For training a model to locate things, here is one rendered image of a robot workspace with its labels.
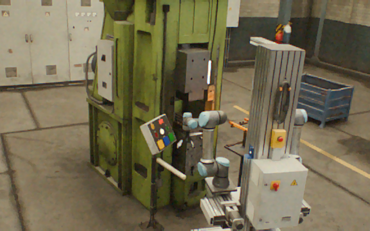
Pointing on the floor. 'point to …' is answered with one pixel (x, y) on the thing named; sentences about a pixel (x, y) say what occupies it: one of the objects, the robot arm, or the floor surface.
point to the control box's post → (153, 187)
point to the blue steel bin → (324, 98)
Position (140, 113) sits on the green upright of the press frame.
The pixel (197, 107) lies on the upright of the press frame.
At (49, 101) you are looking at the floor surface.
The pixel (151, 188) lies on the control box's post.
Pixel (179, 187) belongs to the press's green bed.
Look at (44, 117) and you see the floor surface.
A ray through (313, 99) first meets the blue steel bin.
